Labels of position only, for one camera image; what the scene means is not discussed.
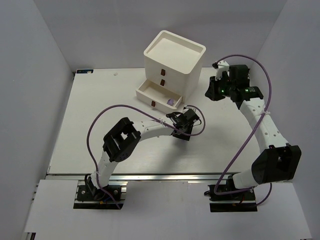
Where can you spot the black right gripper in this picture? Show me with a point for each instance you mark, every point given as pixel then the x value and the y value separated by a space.
pixel 214 90

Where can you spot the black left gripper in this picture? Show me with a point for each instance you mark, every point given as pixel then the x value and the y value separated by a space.
pixel 182 133

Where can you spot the lilac square lego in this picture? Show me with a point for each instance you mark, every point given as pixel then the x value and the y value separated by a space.
pixel 170 102

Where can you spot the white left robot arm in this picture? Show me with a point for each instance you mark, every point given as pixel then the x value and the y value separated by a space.
pixel 120 142

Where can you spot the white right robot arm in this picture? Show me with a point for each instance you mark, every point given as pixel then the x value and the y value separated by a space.
pixel 278 159

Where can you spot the white drawer cabinet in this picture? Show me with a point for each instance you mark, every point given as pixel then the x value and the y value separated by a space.
pixel 174 62

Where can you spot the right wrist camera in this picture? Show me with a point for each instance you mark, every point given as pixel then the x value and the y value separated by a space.
pixel 220 67

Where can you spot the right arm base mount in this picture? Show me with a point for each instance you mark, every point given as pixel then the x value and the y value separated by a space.
pixel 242 202

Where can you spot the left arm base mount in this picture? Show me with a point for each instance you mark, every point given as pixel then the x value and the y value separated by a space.
pixel 102 201

